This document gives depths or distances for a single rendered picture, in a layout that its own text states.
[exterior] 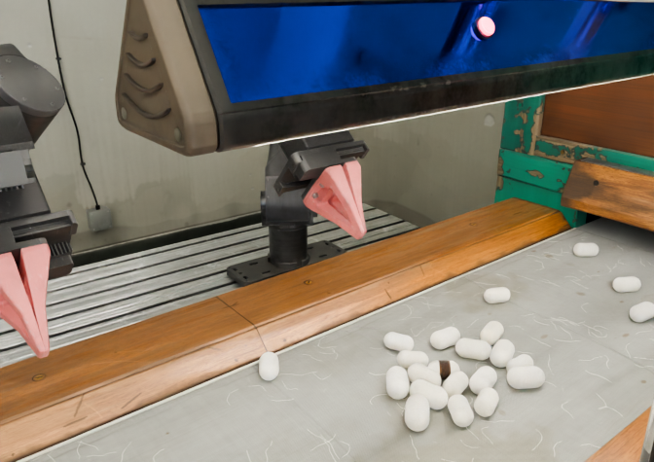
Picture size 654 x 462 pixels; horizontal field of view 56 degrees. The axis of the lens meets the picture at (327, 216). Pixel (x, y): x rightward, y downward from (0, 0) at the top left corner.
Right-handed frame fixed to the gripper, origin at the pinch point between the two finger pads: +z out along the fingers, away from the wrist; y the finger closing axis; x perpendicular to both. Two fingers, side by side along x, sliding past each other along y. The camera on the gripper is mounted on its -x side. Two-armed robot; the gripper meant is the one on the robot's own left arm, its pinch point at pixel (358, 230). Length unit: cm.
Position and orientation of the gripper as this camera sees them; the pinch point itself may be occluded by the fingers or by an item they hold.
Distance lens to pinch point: 67.1
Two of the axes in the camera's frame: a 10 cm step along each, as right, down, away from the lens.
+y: 7.9, -2.1, 5.8
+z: 4.7, 8.2, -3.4
